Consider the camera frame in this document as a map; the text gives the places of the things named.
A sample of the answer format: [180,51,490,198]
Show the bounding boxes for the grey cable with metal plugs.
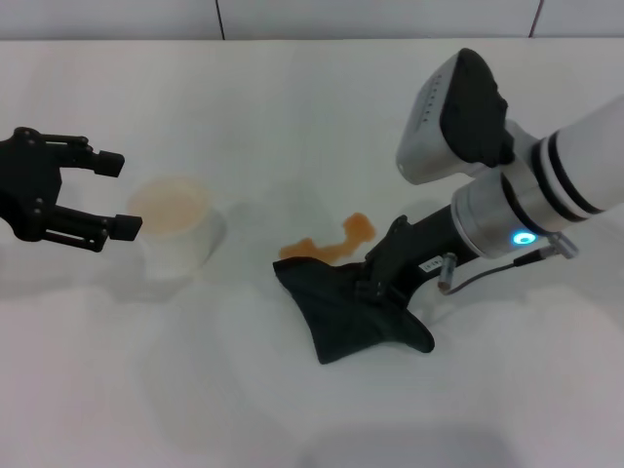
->
[437,232,580,295]

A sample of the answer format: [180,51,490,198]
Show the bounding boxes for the dark blue rag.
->
[271,257,436,366]

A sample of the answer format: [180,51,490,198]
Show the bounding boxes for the brown water stain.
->
[278,212,378,267]

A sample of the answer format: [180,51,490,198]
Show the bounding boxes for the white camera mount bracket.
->
[501,119,540,176]

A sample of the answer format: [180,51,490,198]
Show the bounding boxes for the translucent white plastic cup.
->
[126,175,218,282]

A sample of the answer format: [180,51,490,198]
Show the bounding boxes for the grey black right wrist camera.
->
[395,47,517,186]

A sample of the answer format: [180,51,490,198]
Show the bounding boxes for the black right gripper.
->
[354,204,470,309]

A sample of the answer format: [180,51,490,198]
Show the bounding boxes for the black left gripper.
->
[0,126,144,254]

